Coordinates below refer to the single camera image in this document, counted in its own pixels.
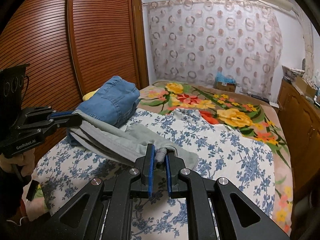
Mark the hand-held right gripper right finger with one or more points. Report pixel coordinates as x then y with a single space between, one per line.
168 175

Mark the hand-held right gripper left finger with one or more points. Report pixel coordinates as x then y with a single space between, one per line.
150 170

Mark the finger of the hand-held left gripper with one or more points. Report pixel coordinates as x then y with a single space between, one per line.
60 114
57 126

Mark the grey pants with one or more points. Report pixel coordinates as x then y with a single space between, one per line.
107 140

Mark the person's left hand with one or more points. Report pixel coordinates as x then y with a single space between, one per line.
22 162

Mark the dark blue denim jeans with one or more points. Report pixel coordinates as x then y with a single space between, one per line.
73 138

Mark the light blue denim jeans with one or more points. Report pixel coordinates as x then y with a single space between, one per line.
112 102

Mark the blue floral quilt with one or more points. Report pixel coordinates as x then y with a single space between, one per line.
225 160

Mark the wooden louvered wardrobe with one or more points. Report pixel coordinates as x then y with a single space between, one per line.
87 42

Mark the colourful flower blanket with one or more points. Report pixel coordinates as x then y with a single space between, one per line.
225 102

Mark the black flat box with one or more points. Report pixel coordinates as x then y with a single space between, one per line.
260 98

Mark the sheer circle-patterned curtain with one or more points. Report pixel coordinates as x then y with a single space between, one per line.
212 42

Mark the wooden cabinet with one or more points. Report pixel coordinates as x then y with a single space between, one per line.
300 120

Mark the stack of papers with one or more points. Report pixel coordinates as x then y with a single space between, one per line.
291 73

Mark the open flat cardboard box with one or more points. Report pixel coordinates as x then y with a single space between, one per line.
306 86

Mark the beige tied curtain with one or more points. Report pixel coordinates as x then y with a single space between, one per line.
308 50

